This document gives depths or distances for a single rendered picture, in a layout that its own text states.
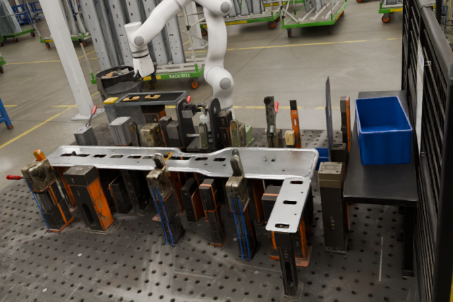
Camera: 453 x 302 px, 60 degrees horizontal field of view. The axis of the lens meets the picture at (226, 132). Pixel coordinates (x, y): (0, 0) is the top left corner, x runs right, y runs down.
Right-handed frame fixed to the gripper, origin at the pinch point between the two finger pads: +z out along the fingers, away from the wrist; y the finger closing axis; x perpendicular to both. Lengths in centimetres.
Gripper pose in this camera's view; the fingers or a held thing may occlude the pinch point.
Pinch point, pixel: (148, 83)
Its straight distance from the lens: 209.0
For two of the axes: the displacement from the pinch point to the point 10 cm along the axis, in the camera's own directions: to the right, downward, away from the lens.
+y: -5.0, 4.5, -7.4
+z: 1.7, 8.9, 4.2
